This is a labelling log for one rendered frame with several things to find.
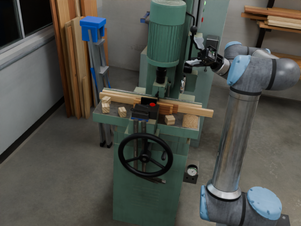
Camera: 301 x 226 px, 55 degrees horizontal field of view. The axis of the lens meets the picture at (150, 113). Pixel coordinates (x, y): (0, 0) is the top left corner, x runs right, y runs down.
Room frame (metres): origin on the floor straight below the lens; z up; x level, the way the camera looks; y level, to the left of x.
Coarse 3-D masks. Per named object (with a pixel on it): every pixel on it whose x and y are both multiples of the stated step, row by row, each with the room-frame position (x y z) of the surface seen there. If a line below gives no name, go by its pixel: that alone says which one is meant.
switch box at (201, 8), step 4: (196, 0) 1.72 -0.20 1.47; (200, 0) 1.72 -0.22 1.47; (204, 0) 1.72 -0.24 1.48; (196, 4) 1.72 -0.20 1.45; (200, 4) 1.72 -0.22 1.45; (196, 8) 1.72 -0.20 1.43; (200, 8) 1.71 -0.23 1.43; (192, 12) 1.72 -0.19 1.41; (196, 12) 1.72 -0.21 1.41; (200, 12) 1.71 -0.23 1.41; (196, 16) 1.72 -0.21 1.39; (200, 16) 1.71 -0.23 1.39; (192, 20) 1.72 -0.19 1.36; (200, 20) 1.71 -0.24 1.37; (192, 24) 1.72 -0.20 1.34; (200, 24) 1.72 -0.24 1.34
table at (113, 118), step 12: (96, 108) 1.40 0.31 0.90; (132, 108) 1.44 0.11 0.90; (96, 120) 1.35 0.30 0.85; (108, 120) 1.34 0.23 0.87; (120, 120) 1.33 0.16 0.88; (180, 120) 1.35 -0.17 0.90; (156, 132) 1.26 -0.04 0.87; (168, 132) 1.29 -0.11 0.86; (180, 132) 1.28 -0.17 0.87; (192, 132) 1.27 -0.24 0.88
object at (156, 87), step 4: (156, 84) 1.44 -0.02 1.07; (160, 84) 1.44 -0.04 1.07; (164, 84) 1.44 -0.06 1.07; (152, 88) 1.42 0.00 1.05; (156, 88) 1.42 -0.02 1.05; (160, 88) 1.42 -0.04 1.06; (164, 88) 1.41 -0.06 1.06; (152, 92) 1.42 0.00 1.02; (156, 92) 1.42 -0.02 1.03; (160, 92) 1.42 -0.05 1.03; (164, 92) 1.42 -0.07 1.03; (160, 96) 1.42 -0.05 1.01
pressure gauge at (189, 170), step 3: (189, 165) 1.23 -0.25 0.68; (192, 165) 1.22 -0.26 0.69; (195, 165) 1.23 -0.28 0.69; (189, 168) 1.21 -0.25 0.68; (192, 168) 1.21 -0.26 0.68; (195, 168) 1.21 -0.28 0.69; (189, 171) 1.21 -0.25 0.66; (195, 171) 1.21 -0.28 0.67; (189, 174) 1.21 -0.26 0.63; (192, 174) 1.21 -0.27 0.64; (195, 174) 1.20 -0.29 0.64
